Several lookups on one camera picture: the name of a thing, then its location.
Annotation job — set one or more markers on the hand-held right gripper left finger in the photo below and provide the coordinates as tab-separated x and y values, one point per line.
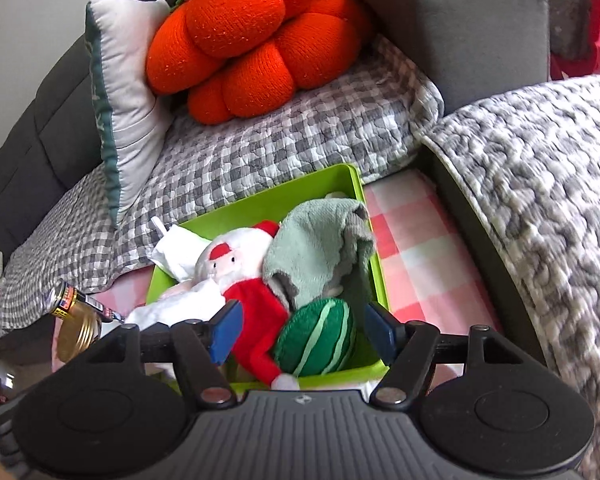
226	331

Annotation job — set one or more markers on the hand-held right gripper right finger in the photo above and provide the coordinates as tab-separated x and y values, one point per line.
381	332

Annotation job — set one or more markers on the santa plush toy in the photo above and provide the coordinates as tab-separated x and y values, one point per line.
250	300

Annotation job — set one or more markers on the green striped watermelon plush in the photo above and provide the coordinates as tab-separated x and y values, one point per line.
315	337

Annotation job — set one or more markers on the white foam sponge block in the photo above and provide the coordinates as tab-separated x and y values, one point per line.
150	310

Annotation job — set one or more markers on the white tissue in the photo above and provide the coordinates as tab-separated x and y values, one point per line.
177	252

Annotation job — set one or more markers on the green fleece towel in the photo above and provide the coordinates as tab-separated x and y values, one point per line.
315	250

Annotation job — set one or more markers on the beige plush bunny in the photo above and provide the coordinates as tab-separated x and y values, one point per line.
334	195

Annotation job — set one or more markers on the green plastic box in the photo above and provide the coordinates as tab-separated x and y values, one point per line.
340	180

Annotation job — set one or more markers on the pink checkered tablecloth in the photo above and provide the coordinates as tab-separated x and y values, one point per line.
415	270

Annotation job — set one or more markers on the gold lid plastic jar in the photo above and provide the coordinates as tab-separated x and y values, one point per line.
77	336

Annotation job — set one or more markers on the yellow label tin can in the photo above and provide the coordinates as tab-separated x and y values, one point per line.
75	302

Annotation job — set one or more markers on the grey checkered quilt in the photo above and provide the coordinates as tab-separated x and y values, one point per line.
280	145
545	220

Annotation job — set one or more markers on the teal white throw pillow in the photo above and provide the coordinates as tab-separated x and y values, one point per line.
125	110

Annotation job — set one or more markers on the orange knotted plush pillow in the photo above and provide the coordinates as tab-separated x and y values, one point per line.
250	35

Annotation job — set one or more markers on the grey sofa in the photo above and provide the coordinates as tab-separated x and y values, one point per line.
455	25

